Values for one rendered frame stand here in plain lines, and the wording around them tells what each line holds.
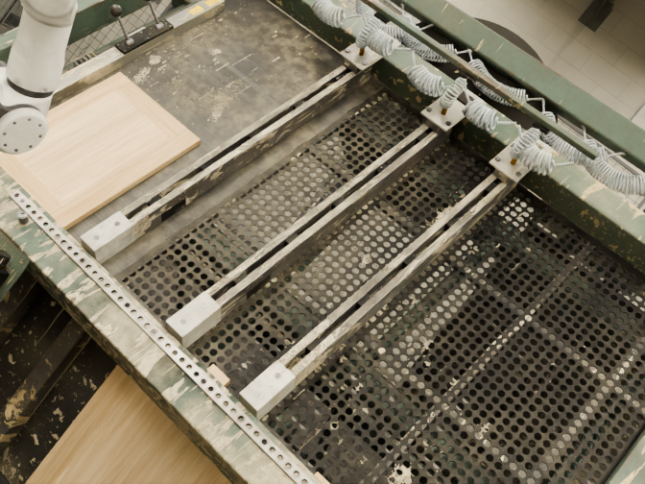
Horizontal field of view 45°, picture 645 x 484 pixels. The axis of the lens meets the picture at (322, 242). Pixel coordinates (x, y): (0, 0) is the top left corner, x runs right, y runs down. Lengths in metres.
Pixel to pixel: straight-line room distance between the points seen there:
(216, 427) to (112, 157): 0.88
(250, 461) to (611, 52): 6.02
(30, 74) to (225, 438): 0.98
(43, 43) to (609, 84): 6.43
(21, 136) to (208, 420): 0.90
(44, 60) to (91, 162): 1.18
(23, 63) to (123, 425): 1.28
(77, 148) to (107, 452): 0.85
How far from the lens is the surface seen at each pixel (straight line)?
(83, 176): 2.30
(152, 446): 2.19
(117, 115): 2.44
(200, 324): 1.94
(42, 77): 1.18
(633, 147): 2.82
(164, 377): 1.90
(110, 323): 1.98
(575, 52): 7.31
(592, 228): 2.40
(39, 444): 2.41
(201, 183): 2.21
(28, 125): 1.18
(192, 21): 2.73
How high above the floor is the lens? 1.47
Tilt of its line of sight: 5 degrees down
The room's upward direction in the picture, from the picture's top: 38 degrees clockwise
